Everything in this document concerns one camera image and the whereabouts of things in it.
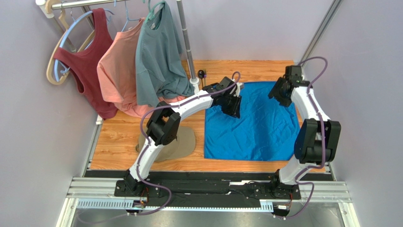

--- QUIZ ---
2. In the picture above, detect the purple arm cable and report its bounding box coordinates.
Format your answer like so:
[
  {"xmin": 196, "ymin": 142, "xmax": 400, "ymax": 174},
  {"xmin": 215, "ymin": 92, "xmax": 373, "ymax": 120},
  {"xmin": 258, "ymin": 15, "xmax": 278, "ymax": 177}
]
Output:
[
  {"xmin": 131, "ymin": 71, "xmax": 241, "ymax": 216},
  {"xmin": 272, "ymin": 56, "xmax": 329, "ymax": 220}
]

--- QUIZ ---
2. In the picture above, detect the aluminium frame rail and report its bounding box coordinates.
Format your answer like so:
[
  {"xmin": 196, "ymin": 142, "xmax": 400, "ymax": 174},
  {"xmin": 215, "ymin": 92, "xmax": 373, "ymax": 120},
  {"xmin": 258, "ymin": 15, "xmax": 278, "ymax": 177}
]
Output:
[{"xmin": 57, "ymin": 177, "xmax": 359, "ymax": 227}]

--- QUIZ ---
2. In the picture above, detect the maroon tank top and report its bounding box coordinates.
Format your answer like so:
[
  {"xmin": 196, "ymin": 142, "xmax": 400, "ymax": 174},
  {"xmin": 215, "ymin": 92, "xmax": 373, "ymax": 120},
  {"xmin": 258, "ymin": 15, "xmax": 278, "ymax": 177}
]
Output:
[{"xmin": 54, "ymin": 8, "xmax": 117, "ymax": 119}]

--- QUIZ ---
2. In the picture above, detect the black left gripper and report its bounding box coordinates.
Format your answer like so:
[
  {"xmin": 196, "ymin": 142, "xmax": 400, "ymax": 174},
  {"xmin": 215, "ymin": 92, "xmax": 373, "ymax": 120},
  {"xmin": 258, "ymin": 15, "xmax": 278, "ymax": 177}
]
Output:
[{"xmin": 220, "ymin": 93, "xmax": 242, "ymax": 119}]

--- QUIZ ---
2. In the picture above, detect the beige baseball cap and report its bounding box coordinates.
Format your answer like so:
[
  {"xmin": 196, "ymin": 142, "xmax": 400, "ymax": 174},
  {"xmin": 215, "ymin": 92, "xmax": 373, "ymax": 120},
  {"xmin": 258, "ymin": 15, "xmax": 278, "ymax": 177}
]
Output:
[{"xmin": 136, "ymin": 126, "xmax": 196, "ymax": 162}]

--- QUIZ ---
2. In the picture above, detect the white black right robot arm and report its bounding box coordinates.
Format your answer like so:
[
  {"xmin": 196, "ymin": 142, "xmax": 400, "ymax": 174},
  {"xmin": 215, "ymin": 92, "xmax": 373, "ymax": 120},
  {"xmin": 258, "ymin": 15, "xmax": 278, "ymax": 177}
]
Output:
[{"xmin": 268, "ymin": 65, "xmax": 341, "ymax": 185}]

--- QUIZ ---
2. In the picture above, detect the pink t-shirt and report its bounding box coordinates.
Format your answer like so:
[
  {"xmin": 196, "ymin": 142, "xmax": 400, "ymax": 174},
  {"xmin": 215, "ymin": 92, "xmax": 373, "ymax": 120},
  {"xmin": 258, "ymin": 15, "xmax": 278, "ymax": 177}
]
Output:
[{"xmin": 96, "ymin": 18, "xmax": 193, "ymax": 118}]

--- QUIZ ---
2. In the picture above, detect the white clothes rack foot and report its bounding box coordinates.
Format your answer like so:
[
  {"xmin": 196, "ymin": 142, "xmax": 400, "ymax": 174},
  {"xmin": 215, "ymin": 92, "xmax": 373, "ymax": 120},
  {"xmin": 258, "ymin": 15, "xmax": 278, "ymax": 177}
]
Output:
[{"xmin": 189, "ymin": 77, "xmax": 201, "ymax": 94}]

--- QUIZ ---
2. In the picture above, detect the black spoon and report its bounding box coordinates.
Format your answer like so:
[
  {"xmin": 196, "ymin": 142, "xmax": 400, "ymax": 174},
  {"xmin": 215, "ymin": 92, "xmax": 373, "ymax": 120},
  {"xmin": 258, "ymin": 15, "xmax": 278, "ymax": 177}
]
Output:
[{"xmin": 197, "ymin": 70, "xmax": 207, "ymax": 87}]

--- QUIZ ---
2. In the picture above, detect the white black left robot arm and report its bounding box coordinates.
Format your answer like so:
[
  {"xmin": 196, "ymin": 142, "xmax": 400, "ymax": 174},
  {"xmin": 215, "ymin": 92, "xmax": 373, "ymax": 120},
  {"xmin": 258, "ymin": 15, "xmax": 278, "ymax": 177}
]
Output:
[{"xmin": 123, "ymin": 77, "xmax": 244, "ymax": 190}]

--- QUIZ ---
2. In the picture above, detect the light blue clothes hanger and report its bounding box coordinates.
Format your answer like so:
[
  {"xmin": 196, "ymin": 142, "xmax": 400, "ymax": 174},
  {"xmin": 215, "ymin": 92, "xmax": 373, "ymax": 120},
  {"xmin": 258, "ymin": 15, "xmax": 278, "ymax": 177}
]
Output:
[{"xmin": 53, "ymin": 9, "xmax": 115, "ymax": 83}]

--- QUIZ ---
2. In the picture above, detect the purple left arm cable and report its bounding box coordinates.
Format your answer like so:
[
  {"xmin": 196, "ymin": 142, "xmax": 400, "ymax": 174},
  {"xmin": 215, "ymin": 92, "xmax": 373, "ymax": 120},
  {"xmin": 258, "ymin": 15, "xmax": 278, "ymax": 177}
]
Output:
[{"xmin": 131, "ymin": 71, "xmax": 241, "ymax": 216}]

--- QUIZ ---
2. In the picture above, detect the teal t-shirt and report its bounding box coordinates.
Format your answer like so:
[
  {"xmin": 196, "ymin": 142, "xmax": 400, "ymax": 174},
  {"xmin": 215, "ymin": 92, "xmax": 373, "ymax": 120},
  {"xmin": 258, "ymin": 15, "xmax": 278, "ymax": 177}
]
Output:
[{"xmin": 135, "ymin": 1, "xmax": 194, "ymax": 107}]

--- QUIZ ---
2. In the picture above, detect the teal clothes hanger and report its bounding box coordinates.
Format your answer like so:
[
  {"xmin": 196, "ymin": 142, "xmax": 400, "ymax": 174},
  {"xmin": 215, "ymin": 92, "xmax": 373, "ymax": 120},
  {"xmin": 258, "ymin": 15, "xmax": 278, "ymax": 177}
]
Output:
[{"xmin": 144, "ymin": 0, "xmax": 166, "ymax": 23}]

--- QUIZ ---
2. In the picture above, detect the wooden clothes hanger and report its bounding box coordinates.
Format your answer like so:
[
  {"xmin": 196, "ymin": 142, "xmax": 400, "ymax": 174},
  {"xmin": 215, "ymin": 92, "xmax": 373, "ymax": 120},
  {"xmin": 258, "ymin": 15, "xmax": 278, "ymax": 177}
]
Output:
[{"xmin": 44, "ymin": 0, "xmax": 95, "ymax": 85}]

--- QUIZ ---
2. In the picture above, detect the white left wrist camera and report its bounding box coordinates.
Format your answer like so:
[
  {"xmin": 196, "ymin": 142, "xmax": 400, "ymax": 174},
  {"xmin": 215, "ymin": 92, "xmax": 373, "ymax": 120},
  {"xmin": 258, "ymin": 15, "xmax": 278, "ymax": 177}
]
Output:
[{"xmin": 231, "ymin": 82, "xmax": 244, "ymax": 96}]

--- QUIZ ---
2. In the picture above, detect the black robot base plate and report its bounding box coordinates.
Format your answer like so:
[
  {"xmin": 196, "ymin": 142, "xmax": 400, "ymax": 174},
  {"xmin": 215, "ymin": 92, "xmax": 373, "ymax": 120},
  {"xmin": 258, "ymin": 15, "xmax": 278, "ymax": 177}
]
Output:
[{"xmin": 114, "ymin": 180, "xmax": 301, "ymax": 200}]

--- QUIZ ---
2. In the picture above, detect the blue cloth napkin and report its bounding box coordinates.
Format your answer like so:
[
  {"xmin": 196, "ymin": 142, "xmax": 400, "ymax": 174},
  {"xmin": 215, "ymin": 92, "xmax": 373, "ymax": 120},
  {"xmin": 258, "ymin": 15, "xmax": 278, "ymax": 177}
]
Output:
[{"xmin": 204, "ymin": 81, "xmax": 300, "ymax": 161}]

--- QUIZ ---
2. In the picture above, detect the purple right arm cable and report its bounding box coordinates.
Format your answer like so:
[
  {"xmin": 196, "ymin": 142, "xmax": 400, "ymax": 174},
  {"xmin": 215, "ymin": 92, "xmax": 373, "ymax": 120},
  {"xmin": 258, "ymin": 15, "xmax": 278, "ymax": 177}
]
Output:
[{"xmin": 272, "ymin": 56, "xmax": 329, "ymax": 220}]

